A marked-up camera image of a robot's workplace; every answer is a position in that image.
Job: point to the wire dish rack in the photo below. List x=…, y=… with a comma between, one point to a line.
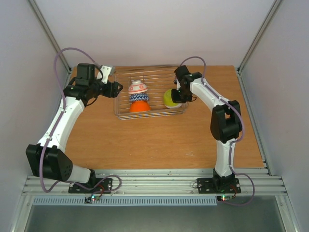
x=158, y=79

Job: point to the blue patterned bowl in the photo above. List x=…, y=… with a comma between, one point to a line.
x=138, y=97

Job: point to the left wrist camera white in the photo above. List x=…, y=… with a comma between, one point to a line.
x=105, y=72

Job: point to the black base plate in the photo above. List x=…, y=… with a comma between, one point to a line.
x=101, y=184
x=209, y=185

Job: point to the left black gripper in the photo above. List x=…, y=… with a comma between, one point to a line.
x=113, y=91

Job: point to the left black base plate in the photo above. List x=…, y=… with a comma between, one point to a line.
x=101, y=184

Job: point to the red patterned bowl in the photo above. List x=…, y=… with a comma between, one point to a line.
x=136, y=87

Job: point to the left controller board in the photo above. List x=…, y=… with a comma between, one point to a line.
x=93, y=198

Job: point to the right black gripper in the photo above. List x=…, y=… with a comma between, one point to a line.
x=178, y=95

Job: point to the grey slotted cable duct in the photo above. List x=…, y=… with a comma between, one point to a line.
x=127, y=201

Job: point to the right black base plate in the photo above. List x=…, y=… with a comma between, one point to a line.
x=209, y=185

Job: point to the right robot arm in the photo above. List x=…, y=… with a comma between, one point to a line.
x=225, y=126

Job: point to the controller board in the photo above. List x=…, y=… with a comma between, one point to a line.
x=224, y=198
x=93, y=198

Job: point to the yellow bowl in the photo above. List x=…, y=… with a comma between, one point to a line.
x=168, y=102

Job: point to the right controller board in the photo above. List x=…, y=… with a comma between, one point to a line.
x=224, y=198

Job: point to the white bowl orange outside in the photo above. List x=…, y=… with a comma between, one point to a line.
x=139, y=106

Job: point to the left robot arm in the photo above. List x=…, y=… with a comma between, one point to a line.
x=47, y=158

